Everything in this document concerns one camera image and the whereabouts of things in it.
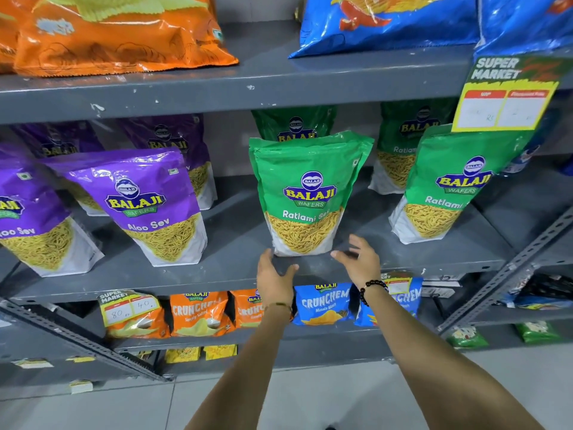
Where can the person's right thumb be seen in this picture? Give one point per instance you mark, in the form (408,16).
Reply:
(341,254)

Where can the person's left thumb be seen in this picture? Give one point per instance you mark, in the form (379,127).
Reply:
(290,271)

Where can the large green yellow price sign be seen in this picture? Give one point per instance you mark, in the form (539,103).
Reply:
(506,93)

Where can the small blue chips packet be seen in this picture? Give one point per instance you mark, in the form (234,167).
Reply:
(324,304)
(403,304)

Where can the white shelf edge label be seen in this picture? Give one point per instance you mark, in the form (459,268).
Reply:
(33,364)
(81,386)

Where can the person's left hand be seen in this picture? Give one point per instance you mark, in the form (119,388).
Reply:
(275,286)

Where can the large orange chips bag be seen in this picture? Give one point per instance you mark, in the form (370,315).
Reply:
(125,35)
(6,35)

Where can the green snack pouch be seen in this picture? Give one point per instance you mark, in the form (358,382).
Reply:
(398,129)
(309,192)
(309,118)
(452,183)

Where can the purple snack pouch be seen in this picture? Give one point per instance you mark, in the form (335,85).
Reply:
(143,205)
(27,219)
(179,134)
(58,136)

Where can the small green yellow price sign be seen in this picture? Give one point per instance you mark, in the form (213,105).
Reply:
(398,284)
(127,306)

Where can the small green snack packet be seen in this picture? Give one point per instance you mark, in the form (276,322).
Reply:
(537,332)
(468,338)

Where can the blue snack packet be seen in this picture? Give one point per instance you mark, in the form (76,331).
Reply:
(544,297)

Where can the small orange chips packet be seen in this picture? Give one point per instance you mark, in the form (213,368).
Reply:
(199,313)
(143,329)
(246,308)

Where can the grey metal shelf unit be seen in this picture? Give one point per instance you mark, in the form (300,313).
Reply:
(268,87)
(515,264)

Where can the yellow snack packet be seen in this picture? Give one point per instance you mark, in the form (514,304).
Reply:
(182,354)
(220,351)

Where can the person's right forearm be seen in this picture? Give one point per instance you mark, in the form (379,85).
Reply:
(429,353)

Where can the person's right hand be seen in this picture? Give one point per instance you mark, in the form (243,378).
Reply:
(363,266)

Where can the person's left forearm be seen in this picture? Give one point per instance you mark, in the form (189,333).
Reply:
(250,367)

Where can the large blue chips bag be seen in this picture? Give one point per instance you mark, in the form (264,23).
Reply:
(385,22)
(523,22)

